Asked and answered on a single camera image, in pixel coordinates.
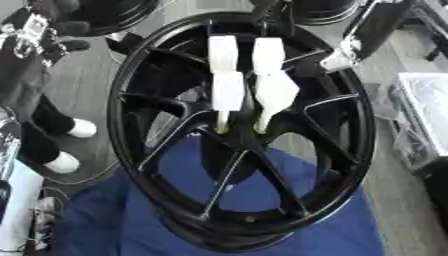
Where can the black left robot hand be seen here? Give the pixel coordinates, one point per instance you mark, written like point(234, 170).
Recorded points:
point(61, 11)

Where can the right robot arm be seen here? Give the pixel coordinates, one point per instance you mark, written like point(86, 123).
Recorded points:
point(376, 23)

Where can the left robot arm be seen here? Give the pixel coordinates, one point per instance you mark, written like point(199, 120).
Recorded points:
point(26, 40)

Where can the black round wheel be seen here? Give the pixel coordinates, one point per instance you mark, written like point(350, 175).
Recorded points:
point(116, 13)
point(326, 11)

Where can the white pin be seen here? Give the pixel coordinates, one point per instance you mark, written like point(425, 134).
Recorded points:
point(227, 91)
point(276, 90)

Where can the black spoked wheel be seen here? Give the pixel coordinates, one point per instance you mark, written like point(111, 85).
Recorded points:
point(175, 200)

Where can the person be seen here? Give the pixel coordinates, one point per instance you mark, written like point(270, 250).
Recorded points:
point(44, 116)

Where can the clear plastic box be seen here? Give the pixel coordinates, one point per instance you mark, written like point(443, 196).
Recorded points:
point(423, 110)

